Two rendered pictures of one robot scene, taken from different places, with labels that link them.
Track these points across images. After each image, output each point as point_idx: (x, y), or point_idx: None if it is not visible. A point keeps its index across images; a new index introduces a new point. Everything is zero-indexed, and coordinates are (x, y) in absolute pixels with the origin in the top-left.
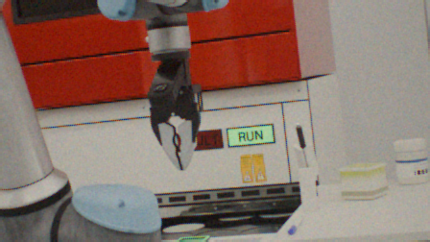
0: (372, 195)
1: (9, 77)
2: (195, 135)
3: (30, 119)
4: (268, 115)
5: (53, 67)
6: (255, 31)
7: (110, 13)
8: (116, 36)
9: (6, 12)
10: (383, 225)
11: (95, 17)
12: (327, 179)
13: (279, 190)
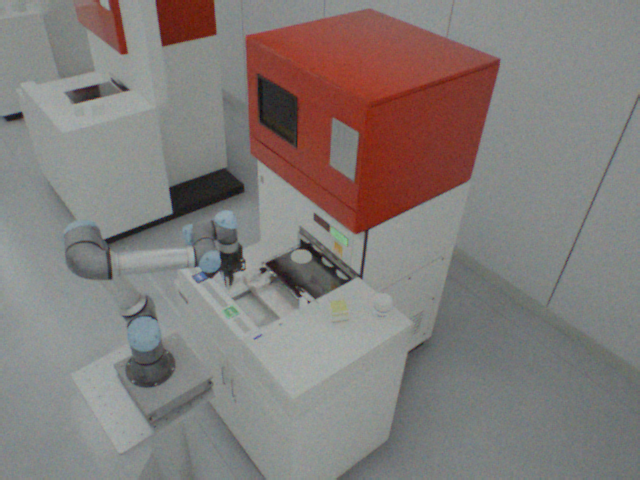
0: (332, 323)
1: (108, 283)
2: (229, 284)
3: (120, 293)
4: (347, 234)
5: (270, 152)
6: (342, 200)
7: (184, 241)
8: (292, 158)
9: (256, 114)
10: (283, 362)
11: (286, 143)
12: (389, 262)
13: (345, 266)
